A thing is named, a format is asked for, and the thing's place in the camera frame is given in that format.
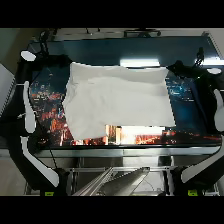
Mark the silver frame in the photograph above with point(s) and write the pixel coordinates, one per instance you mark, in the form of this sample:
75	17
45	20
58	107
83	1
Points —
123	181

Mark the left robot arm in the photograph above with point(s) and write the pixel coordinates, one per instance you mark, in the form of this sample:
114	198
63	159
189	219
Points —
30	113

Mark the white T-shirt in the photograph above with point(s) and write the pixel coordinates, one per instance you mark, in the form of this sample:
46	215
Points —
116	100

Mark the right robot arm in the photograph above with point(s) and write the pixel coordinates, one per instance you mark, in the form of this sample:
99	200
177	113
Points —
213	100

